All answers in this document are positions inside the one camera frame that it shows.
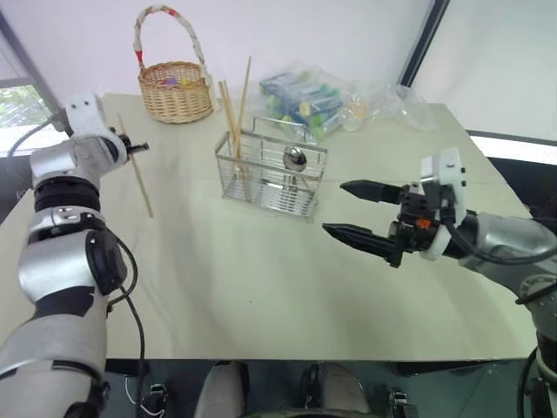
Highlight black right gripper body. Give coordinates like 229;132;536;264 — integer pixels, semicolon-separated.
388;182;449;267

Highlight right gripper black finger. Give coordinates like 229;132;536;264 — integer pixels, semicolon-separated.
321;222;404;268
339;179;408;206

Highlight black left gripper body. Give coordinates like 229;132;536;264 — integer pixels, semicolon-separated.
104;126;134;165

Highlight wooden chopstick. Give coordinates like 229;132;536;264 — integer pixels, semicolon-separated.
117;113;155;219
222;79;247;180
218;80;242;176
233;55;253;176

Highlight colourful items in wicker basket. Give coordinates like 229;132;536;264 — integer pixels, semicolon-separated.
152;76;198;87

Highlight metal spoon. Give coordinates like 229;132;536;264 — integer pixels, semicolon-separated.
281;145;309;195

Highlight clear crumpled plastic bag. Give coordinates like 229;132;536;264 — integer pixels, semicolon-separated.
343;82;439;133

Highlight plastic bag of blue tubes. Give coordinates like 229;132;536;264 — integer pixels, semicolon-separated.
258;63;347;142

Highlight grey rounded shape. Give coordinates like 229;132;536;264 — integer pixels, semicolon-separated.
304;361;372;418
192;361;251;418

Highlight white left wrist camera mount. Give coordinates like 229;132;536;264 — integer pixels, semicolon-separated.
56;91;130;176

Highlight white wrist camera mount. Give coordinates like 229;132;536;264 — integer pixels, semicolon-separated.
418;146;470;263
56;91;130;176

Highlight wicker basket with handle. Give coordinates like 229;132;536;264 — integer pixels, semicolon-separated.
131;4;218;125

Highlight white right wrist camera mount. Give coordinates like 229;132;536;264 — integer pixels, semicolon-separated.
418;146;470;263

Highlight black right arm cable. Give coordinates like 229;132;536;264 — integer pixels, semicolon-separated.
439;198;557;265

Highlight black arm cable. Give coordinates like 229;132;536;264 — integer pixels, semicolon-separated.
104;226;149;393
439;198;557;265

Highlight grey left wrist cable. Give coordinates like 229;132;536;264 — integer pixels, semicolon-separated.
7;113;69;158

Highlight silver wire basket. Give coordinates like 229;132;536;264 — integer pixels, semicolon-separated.
213;116;329;224

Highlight grey window frame bar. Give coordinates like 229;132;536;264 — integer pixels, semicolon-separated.
0;7;67;115

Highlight black window frame bar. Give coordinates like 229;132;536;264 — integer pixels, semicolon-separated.
397;0;451;89

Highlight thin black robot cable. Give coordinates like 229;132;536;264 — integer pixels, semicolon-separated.
516;345;543;418

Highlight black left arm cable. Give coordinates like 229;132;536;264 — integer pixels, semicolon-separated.
104;226;149;393

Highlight thin white cable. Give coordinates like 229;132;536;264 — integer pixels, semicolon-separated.
124;375;154;415

